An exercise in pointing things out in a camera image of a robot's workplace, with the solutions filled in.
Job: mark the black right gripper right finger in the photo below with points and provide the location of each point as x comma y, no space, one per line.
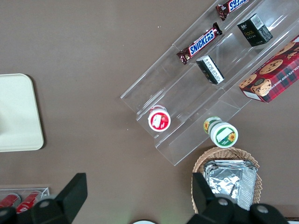
203,196

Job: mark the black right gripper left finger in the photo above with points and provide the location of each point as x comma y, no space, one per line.
70,198

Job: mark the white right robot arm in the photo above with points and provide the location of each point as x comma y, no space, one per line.
143,222

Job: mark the light wicker basket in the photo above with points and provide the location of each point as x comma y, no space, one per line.
224,154

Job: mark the cream plastic tray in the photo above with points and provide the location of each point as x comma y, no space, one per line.
21,100

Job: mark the clear acrylic bottle rack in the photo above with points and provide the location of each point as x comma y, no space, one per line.
44,190

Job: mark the aluminium foil container stack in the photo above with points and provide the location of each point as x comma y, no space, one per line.
233,182

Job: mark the red cola bottle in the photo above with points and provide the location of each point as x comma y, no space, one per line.
9,200
29,200

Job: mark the green lid sunflower cup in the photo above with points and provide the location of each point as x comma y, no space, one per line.
223,135

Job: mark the red lid yogurt cup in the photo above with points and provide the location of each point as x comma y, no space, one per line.
159,120

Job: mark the white plastic snack bin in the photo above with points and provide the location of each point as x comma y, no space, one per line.
293,222

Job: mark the clear acrylic stepped stand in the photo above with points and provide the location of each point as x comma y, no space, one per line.
177,98

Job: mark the small black carton box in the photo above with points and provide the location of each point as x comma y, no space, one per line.
211,70
254,31

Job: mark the red tartan cookie box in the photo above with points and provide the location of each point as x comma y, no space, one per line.
275,77

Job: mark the Snickers chocolate bar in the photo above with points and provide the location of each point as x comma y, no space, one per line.
231,7
201,42

